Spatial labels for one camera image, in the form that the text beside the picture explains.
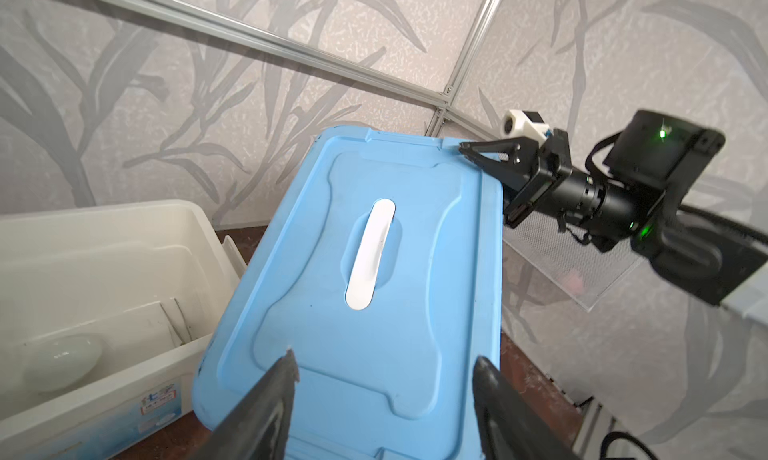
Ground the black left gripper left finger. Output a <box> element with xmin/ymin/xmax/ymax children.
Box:
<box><xmin>203</xmin><ymin>349</ymin><xmax>299</xmax><ymax>459</ymax></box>

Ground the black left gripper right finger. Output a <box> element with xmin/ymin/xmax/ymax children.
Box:
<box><xmin>472</xmin><ymin>356</ymin><xmax>577</xmax><ymax>460</ymax></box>

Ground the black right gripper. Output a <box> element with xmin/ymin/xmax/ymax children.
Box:
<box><xmin>458</xmin><ymin>129</ymin><xmax>662</xmax><ymax>253</ymax></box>

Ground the light blue bin lid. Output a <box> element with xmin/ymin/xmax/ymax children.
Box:
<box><xmin>192</xmin><ymin>126</ymin><xmax>502</xmax><ymax>459</ymax></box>

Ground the white plastic storage bin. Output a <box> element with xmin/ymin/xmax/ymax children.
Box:
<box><xmin>1</xmin><ymin>200</ymin><xmax>246</xmax><ymax>459</ymax></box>

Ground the small white ceramic dish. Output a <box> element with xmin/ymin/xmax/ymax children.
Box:
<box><xmin>23</xmin><ymin>334</ymin><xmax>104</xmax><ymax>393</ymax></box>

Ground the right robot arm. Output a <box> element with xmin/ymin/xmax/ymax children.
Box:
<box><xmin>459</xmin><ymin>110</ymin><xmax>767</xmax><ymax>324</ymax></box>

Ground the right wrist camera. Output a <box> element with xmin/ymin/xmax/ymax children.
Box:
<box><xmin>501</xmin><ymin>110</ymin><xmax>551</xmax><ymax>143</ymax></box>

